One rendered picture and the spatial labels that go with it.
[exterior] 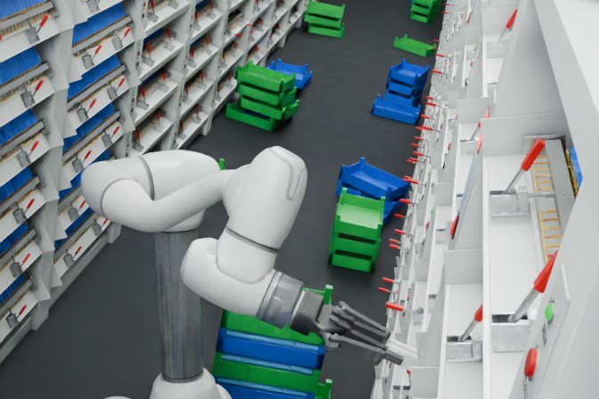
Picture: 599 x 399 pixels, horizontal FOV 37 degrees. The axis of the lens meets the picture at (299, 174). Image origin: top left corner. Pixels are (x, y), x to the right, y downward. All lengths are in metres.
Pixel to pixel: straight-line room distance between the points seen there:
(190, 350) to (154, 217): 0.49
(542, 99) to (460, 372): 0.35
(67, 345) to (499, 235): 2.44
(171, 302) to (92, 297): 1.35
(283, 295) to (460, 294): 0.42
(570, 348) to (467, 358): 0.61
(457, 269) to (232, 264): 0.45
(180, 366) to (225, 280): 0.70
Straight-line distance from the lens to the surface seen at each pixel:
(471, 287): 1.23
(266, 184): 1.52
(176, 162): 2.07
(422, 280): 2.04
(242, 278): 1.54
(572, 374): 0.48
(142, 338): 3.30
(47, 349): 3.22
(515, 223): 0.97
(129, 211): 1.88
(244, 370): 2.61
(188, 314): 2.17
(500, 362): 0.74
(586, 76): 0.61
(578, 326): 0.47
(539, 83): 1.14
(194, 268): 1.55
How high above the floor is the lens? 1.88
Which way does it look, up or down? 23 degrees down
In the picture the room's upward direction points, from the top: 11 degrees clockwise
